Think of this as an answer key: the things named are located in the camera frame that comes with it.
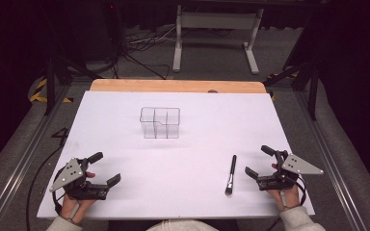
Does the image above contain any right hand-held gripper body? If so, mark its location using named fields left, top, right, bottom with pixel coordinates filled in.
left=256, top=149, right=325, bottom=192

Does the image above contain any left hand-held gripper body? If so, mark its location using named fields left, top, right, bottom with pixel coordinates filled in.
left=49, top=157, right=109, bottom=201

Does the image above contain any person's right hand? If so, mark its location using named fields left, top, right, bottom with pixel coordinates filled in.
left=266, top=163, right=302, bottom=213

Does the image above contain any person's left hand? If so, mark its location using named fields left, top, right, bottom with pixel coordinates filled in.
left=60, top=171, right=96, bottom=223

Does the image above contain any black makeup brush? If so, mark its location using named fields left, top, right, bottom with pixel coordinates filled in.
left=224, top=154, right=238, bottom=196

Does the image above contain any white table mat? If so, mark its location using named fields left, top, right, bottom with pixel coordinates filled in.
left=36, top=90, right=316, bottom=221

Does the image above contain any clear plastic divided organizer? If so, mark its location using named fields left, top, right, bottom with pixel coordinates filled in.
left=139, top=106, right=181, bottom=140

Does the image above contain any black tripod stand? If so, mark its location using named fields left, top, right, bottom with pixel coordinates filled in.
left=41, top=0, right=104, bottom=117
left=262, top=13, right=323, bottom=122

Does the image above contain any person's light-coloured top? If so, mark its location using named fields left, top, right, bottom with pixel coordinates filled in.
left=145, top=218, right=220, bottom=231

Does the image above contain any yellow and black floor tape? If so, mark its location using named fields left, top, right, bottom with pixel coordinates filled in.
left=28, top=78, right=75, bottom=104

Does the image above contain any wooden table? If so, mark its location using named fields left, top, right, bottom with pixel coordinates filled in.
left=89, top=78, right=268, bottom=95

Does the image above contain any white metal stand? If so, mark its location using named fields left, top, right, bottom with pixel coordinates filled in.
left=172, top=4, right=265, bottom=76

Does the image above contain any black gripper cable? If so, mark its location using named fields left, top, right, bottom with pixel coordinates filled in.
left=296, top=176, right=308, bottom=207
left=51, top=187, right=66, bottom=217

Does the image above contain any aluminium floor rail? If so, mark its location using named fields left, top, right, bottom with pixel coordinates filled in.
left=0, top=84, right=74, bottom=231
left=293, top=90, right=370, bottom=231

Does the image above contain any bundle of floor cables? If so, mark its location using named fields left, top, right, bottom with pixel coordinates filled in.
left=109, top=24, right=178, bottom=81

